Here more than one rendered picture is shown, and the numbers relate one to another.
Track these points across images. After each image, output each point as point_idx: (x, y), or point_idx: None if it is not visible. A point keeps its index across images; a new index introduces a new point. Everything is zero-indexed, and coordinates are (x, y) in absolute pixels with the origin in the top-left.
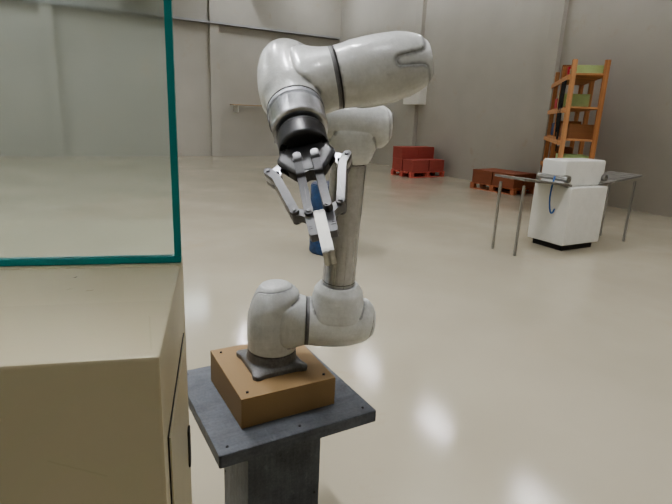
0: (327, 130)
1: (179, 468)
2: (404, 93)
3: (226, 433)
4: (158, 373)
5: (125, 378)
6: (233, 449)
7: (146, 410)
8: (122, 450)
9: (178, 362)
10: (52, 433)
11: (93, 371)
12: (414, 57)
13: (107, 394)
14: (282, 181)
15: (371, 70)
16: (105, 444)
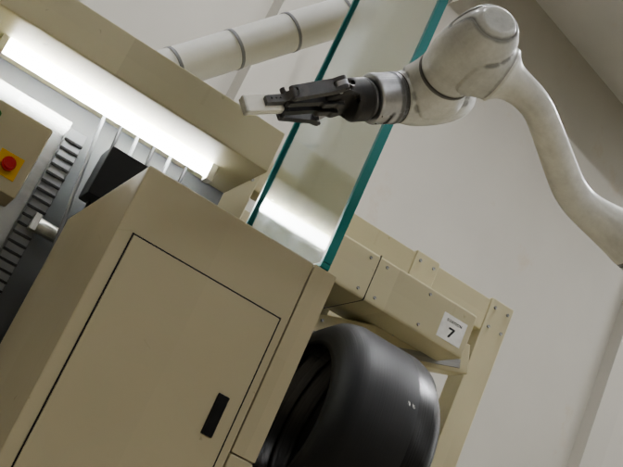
0: (382, 91)
1: (147, 315)
2: (459, 50)
3: None
4: (145, 175)
5: (137, 180)
6: None
7: (130, 198)
8: (112, 225)
9: (227, 285)
10: (108, 217)
11: (134, 178)
12: (464, 16)
13: (129, 191)
14: None
15: (434, 41)
16: (112, 221)
